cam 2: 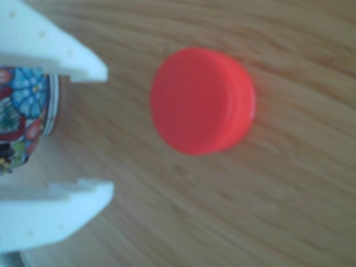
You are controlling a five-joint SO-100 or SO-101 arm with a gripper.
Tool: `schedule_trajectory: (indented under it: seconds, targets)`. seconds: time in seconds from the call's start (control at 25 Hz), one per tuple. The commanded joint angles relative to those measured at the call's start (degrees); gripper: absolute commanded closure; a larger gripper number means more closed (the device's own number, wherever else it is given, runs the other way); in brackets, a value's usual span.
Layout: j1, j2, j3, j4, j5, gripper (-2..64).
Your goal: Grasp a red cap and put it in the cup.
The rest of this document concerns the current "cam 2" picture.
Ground red plastic bottle cap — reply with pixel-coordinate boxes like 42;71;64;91
149;47;256;156

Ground colourful painted ceramic cup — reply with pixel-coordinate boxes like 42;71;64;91
0;65;61;176

